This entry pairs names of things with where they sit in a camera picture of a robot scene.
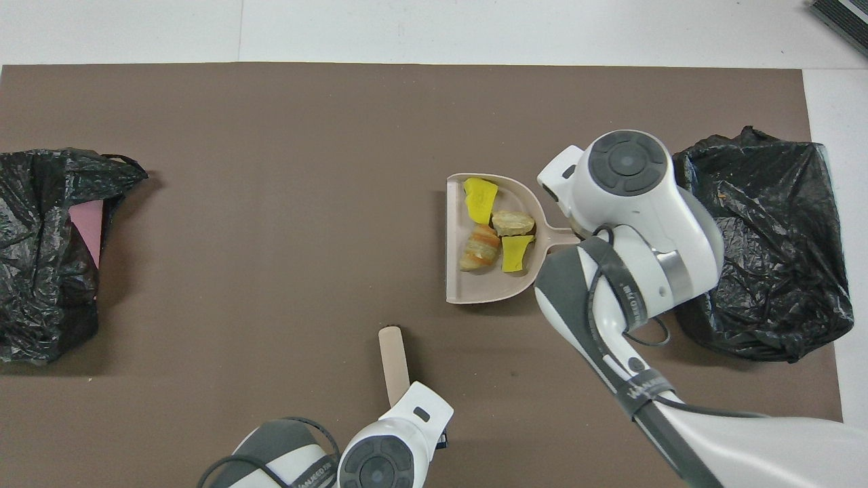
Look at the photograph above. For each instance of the striped bread piece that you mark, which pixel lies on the striped bread piece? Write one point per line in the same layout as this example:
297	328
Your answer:
480	249

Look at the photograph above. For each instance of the beige plastic dustpan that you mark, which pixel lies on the beige plastic dustpan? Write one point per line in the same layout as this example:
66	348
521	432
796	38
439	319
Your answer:
475	288

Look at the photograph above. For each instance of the yellow sponge piece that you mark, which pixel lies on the yellow sponge piece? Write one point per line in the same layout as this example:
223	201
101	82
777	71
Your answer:
517	254
480	200

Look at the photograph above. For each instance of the pale food scrap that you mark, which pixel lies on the pale food scrap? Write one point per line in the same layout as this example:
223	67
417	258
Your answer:
513	222

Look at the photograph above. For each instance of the beige hand brush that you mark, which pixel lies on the beige hand brush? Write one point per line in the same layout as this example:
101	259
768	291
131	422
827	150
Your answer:
393	366

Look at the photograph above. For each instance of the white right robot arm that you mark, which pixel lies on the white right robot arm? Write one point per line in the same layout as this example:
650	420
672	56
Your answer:
630	196

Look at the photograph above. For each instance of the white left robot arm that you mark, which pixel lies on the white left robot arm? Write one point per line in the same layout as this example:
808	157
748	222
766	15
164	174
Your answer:
380	461

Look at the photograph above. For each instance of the left black-bagged bin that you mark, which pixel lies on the left black-bagged bin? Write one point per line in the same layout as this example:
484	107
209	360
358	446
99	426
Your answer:
780	237

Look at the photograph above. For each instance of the pink plastic bin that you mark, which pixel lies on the pink plastic bin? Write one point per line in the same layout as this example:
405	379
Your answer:
88	230

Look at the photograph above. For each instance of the right black-bagged pink bin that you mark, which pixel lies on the right black-bagged pink bin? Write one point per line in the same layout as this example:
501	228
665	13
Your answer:
34	271

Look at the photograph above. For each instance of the brown table mat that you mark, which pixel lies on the brown table mat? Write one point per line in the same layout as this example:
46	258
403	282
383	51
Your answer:
271	237

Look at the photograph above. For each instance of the dark ribbed object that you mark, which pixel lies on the dark ribbed object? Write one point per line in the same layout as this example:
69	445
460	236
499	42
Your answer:
844	17

